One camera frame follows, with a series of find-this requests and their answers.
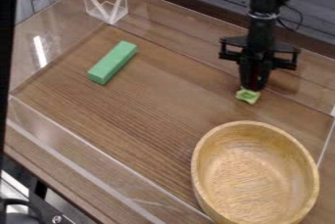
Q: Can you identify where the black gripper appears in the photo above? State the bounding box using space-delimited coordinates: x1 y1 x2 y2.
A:
218 35 301 90

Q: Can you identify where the red plush strawberry toy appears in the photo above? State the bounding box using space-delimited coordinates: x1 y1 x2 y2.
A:
235 88 260 105

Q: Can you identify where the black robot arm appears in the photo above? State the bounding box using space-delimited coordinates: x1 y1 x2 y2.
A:
218 0 301 92

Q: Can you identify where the green rectangular block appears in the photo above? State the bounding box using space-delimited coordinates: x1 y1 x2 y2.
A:
85 41 138 84

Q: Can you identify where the wooden bowl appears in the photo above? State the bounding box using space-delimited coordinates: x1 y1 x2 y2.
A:
191 120 319 224

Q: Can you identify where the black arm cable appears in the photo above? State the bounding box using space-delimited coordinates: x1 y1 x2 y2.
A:
276 4 335 37

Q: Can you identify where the clear acrylic tray enclosure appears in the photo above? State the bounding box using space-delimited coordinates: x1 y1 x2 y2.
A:
5 0 335 224

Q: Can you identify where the clear acrylic corner bracket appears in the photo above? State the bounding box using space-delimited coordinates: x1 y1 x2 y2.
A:
83 0 128 24

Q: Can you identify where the black metal table frame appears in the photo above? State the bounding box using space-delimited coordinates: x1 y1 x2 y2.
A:
0 151 88 224

